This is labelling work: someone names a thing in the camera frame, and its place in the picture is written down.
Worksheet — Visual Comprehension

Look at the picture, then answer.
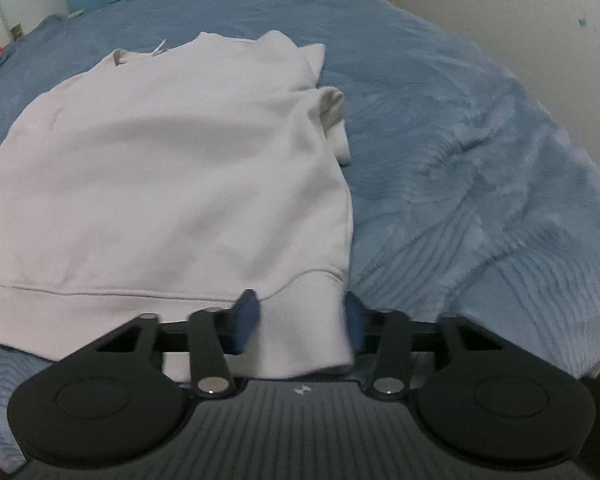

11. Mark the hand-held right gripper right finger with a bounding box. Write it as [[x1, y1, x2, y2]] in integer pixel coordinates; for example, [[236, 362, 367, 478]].
[[344, 291, 506, 401]]

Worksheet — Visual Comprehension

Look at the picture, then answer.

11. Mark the white printed sweatshirt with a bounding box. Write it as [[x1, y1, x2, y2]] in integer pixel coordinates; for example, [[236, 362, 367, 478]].
[[0, 31, 356, 382]]

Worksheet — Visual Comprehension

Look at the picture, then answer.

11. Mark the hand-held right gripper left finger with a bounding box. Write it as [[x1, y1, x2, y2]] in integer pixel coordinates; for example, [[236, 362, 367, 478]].
[[92, 289, 260, 400]]

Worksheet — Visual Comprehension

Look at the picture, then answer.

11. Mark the blue fleece blanket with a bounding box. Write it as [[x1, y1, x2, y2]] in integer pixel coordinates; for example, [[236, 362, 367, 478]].
[[0, 0, 600, 476]]

